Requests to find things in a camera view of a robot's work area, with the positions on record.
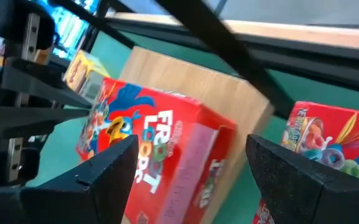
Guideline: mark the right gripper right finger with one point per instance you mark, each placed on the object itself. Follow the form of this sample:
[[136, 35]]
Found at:
[[306, 199]]

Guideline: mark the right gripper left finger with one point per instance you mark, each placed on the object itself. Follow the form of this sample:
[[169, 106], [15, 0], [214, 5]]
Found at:
[[73, 199]]

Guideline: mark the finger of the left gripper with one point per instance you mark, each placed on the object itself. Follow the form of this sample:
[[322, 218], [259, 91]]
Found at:
[[42, 82], [36, 121]]

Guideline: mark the yellow Corn Pops cereal box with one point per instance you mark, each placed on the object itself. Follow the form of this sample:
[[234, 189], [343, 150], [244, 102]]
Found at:
[[84, 71]]

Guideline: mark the red Froot Loops cereal box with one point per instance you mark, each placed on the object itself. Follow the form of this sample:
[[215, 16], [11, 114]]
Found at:
[[179, 149], [338, 130]]

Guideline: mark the bright blue screen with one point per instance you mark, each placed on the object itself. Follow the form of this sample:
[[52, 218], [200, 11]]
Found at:
[[70, 28]]

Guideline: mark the black aluminium rig frame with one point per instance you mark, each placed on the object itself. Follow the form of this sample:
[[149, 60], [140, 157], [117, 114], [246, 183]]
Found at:
[[291, 59]]

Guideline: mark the wooden shelf black metal frame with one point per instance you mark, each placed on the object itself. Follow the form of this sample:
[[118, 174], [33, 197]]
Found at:
[[198, 81]]

